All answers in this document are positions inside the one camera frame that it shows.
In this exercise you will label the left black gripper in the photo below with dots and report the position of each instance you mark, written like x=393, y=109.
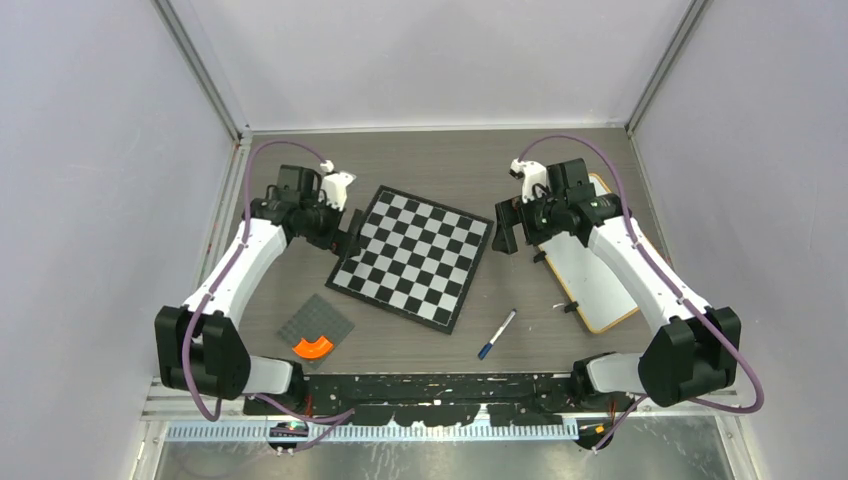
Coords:
x=345, y=244

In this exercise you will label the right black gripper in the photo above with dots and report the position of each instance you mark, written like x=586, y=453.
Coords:
x=514, y=211

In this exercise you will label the black white chessboard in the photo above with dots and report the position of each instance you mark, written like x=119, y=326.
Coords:
x=418, y=260

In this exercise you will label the yellow framed whiteboard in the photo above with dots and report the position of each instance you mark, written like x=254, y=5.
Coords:
x=601, y=297

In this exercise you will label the blue capped whiteboard marker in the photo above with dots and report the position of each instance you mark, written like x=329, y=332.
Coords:
x=486, y=348

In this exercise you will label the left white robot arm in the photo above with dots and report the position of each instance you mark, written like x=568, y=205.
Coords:
x=198, y=343

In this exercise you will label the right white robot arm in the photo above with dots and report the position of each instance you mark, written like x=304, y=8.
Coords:
x=689, y=354

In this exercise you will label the grey studded baseplate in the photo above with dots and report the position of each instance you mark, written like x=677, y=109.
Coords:
x=314, y=318

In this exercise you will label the orange curved block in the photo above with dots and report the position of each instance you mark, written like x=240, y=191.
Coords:
x=313, y=350

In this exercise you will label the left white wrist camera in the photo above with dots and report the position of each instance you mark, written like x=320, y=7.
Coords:
x=333, y=189

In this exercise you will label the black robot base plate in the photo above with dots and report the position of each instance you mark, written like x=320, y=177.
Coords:
x=440, y=400

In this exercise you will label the white slotted cable duct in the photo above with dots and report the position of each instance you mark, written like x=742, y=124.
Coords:
x=270, y=431

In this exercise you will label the aluminium frame rail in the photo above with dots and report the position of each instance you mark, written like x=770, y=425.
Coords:
x=178, y=340

